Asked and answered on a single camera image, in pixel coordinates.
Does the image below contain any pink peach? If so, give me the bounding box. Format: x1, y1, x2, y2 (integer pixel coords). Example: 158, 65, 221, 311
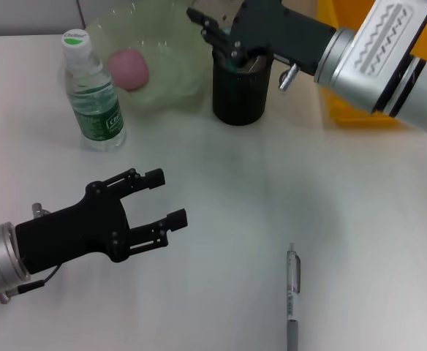
106, 49, 151, 91

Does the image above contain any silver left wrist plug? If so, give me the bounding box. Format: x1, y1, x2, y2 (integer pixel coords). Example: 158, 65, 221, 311
31, 203, 50, 219

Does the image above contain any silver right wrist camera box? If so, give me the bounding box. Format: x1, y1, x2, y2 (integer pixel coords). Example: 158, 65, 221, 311
352, 0, 427, 76

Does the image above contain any grey clear pen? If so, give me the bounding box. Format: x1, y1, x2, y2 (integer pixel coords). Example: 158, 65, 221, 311
281, 243, 303, 351

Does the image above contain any yellow plastic bin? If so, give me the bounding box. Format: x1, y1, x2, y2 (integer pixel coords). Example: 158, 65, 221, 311
314, 0, 427, 128

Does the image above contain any translucent green fruit bowl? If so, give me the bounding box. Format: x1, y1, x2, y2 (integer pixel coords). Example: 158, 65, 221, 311
85, 1, 217, 110

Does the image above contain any clear green-label water bottle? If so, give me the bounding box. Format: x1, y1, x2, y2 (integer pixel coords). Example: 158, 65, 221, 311
60, 29, 127, 153

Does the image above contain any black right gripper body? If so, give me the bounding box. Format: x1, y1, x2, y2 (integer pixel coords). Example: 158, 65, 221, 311
230, 0, 338, 77

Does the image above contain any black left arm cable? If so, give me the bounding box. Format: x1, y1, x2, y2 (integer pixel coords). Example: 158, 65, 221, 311
0, 263, 63, 305

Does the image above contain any right wrist plug with cable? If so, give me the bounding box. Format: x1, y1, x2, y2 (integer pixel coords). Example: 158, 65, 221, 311
279, 61, 301, 91

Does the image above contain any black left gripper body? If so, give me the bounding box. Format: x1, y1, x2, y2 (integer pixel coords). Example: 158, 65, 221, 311
15, 181, 132, 276

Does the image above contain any black mesh pen holder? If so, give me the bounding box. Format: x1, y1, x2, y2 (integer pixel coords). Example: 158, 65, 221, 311
212, 45, 273, 127

